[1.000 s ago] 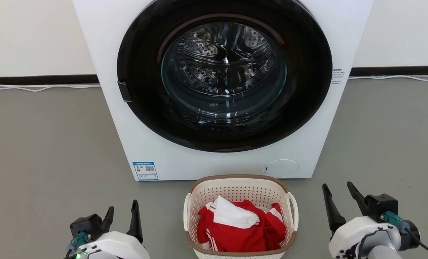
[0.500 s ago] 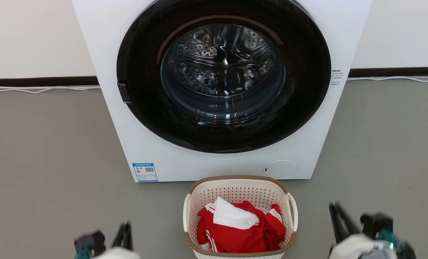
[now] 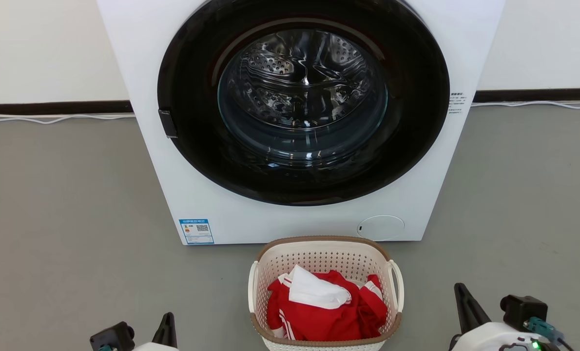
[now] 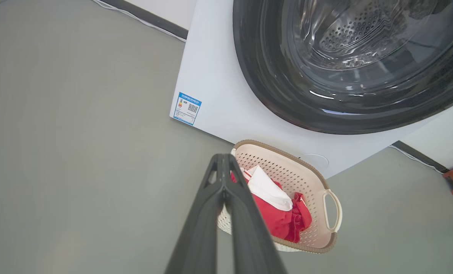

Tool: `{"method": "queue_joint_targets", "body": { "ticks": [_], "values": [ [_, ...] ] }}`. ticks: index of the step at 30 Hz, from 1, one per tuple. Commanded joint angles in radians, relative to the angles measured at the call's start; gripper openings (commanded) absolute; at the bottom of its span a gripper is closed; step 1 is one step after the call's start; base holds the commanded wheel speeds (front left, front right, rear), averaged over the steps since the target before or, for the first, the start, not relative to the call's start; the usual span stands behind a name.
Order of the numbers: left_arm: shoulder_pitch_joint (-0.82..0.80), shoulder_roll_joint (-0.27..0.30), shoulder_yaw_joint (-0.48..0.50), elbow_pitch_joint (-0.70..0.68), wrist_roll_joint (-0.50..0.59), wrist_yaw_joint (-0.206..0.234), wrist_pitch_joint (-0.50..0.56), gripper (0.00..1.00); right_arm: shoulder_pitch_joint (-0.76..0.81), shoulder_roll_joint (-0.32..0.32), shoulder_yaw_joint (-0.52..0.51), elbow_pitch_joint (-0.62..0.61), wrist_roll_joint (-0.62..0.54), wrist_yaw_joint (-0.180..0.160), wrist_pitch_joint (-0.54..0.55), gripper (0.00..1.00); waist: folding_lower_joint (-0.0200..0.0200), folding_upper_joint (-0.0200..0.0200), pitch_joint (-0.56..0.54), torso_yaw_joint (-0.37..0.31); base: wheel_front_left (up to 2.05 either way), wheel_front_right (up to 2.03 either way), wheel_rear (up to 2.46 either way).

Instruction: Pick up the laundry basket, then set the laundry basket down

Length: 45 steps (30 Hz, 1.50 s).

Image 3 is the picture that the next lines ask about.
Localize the red garment with white stripes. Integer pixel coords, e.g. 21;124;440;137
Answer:
267;271;389;342

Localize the round white filter cover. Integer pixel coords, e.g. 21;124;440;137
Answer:
357;215;406;241

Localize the cream perforated laundry basket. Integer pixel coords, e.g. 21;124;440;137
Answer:
248;236;405;351

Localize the teal right camera connector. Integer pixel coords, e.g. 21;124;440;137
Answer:
524;317;563;344

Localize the black washer door handle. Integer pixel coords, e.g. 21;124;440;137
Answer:
158;109;178;139

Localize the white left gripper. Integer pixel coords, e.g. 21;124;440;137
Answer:
132;312;179;351

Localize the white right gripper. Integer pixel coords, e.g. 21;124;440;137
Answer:
450;283;559;351

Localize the blue energy label sticker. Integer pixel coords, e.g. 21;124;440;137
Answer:
179;219;215;245

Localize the small printed text label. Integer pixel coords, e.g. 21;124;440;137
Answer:
447;92;467;115

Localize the white floor cable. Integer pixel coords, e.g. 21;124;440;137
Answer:
471;100;580;110
0;113;135;124

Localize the white front-load washing machine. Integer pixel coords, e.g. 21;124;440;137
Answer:
97;0;506;246

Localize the round black washer door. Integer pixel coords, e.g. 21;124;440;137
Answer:
157;0;450;206

